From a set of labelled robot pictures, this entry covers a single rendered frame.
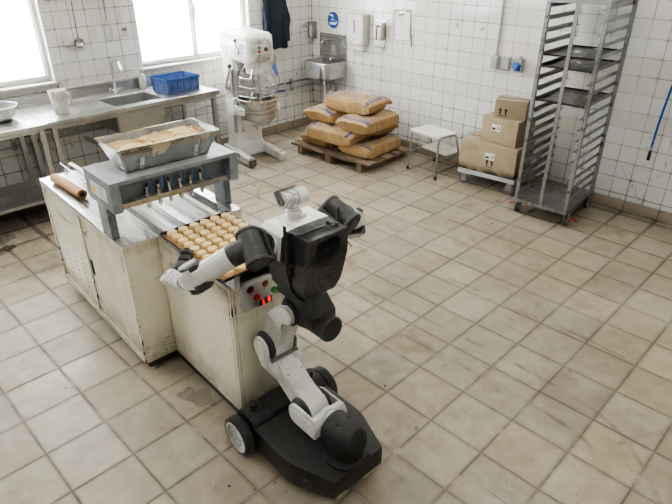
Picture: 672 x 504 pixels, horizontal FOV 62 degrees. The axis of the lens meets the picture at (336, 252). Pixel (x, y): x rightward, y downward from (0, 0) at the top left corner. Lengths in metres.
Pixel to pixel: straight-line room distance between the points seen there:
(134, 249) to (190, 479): 1.16
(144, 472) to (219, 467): 0.35
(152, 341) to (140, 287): 0.36
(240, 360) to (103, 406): 0.91
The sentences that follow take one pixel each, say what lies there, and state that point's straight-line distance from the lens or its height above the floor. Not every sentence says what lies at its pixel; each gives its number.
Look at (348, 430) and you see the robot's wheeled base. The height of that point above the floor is 0.35.
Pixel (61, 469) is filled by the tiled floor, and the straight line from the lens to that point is 3.12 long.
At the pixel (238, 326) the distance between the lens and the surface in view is 2.66.
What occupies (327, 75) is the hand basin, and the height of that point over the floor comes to 0.77.
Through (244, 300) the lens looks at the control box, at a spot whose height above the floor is 0.77.
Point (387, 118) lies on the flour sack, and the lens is 6.32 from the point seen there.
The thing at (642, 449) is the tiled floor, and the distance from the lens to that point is 3.29.
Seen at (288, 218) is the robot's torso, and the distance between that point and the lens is 2.21.
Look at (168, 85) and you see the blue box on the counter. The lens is 5.95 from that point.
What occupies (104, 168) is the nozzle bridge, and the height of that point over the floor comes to 1.18.
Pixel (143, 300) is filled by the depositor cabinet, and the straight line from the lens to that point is 3.20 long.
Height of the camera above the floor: 2.18
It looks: 29 degrees down
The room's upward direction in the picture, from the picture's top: straight up
